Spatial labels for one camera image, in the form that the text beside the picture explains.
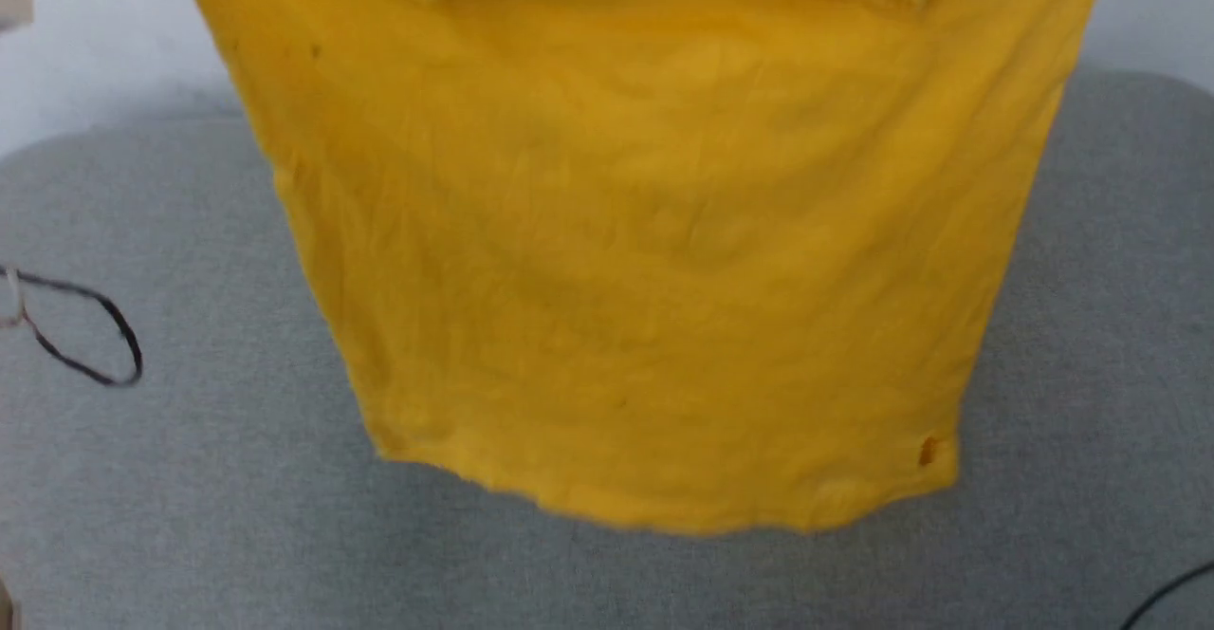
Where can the yellow shirt with print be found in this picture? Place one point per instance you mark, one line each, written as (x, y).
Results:
(645, 231)

